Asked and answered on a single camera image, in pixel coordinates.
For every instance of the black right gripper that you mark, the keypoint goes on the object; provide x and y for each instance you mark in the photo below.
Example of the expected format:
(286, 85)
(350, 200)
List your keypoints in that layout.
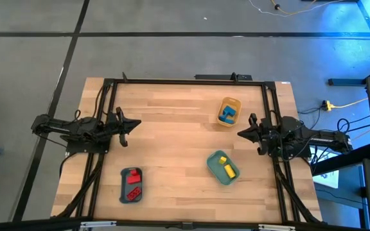
(267, 134)

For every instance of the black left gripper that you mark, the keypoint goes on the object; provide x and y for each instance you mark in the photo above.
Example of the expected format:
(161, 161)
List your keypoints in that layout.
(114, 123)

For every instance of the small yellow toy block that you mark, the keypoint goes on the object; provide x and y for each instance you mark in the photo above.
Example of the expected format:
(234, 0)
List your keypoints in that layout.
(222, 160)

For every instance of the chunky red toy block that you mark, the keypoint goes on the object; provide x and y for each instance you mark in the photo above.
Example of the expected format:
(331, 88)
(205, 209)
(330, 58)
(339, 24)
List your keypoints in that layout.
(134, 179)

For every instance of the red studded block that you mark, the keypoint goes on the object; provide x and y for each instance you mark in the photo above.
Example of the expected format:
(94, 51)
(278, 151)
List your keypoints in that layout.
(134, 193)

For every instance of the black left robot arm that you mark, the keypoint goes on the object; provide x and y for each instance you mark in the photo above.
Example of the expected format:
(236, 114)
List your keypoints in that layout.
(59, 125)

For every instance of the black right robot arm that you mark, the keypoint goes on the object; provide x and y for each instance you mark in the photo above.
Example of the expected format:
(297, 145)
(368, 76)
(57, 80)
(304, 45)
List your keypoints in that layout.
(326, 138)

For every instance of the green plastic bin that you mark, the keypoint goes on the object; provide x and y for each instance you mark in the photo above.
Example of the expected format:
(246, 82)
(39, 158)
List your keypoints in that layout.
(215, 170)

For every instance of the white table label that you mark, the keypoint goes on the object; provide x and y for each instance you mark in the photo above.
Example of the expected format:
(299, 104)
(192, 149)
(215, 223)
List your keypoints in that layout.
(285, 83)

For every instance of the dark blue-grey plastic bin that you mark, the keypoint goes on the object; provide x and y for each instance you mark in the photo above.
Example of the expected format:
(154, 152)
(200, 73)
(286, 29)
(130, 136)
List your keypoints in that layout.
(123, 192)

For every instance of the white paper sheet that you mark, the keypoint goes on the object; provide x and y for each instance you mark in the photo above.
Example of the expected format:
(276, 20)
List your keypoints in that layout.
(328, 176)

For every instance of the black diagonal beam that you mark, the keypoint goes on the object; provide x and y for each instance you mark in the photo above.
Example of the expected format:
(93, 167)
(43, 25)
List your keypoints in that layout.
(342, 158)

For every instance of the black floor bar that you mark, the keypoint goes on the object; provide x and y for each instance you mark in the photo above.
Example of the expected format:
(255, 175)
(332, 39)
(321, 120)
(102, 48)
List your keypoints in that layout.
(345, 82)

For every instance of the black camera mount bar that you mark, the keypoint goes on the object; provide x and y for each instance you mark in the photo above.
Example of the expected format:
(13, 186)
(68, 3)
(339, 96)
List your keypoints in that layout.
(217, 77)

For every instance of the black aluminium table frame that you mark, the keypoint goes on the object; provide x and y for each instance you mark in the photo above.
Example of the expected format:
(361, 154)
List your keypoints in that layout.
(188, 82)

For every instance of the silver metal bracket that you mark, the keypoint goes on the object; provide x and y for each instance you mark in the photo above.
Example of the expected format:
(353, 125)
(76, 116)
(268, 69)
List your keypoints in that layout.
(276, 227)
(98, 224)

